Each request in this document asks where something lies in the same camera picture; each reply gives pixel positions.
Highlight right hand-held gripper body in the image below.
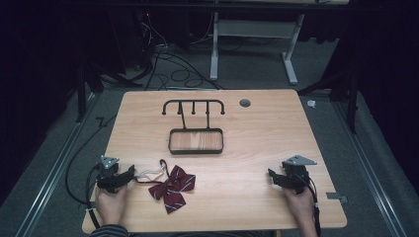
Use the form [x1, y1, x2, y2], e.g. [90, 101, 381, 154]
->
[281, 154, 318, 196]

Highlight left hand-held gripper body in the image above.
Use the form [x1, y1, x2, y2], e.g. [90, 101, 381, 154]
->
[96, 155, 122, 194]

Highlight dark red striped bow tie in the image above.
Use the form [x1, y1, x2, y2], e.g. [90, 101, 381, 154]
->
[133, 158, 197, 215]

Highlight person's left hand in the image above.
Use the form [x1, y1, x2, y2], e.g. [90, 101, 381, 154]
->
[94, 184, 128, 227]

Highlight person's right hand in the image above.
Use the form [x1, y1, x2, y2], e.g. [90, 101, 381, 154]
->
[282, 186, 314, 229]

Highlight black rack with wooden tray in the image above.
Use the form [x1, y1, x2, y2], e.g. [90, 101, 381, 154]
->
[161, 99, 226, 156]

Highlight black metal stand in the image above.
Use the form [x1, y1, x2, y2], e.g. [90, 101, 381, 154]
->
[296, 39, 361, 135]
[74, 61, 143, 123]

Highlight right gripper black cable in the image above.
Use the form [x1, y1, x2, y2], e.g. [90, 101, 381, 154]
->
[294, 172, 322, 237]

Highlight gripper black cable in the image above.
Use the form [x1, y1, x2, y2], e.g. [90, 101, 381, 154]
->
[294, 172, 322, 237]
[64, 114, 117, 231]

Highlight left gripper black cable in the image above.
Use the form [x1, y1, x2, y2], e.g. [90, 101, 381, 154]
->
[64, 114, 117, 231]

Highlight grey metal table bracket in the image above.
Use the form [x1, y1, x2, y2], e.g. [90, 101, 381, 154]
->
[325, 192, 349, 203]

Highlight metal floor rail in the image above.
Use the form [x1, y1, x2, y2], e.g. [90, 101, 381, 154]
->
[330, 98, 409, 237]
[13, 93, 103, 237]

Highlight black floor cables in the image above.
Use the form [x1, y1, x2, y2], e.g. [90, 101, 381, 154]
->
[132, 13, 226, 92]

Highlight white metal desk frame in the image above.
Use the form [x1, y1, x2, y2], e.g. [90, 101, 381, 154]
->
[209, 12, 306, 86]

